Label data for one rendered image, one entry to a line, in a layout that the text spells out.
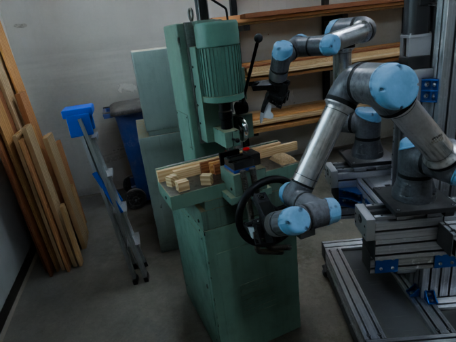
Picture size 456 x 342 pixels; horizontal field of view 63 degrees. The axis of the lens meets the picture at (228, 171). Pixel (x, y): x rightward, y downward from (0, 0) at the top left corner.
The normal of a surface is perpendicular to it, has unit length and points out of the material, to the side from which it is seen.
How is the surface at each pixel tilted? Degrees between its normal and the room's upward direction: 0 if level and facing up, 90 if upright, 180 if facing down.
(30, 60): 90
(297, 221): 61
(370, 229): 90
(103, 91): 90
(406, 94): 84
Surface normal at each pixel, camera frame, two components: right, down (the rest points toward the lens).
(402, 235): 0.00, 0.36
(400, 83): 0.27, 0.22
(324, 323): -0.11, -0.93
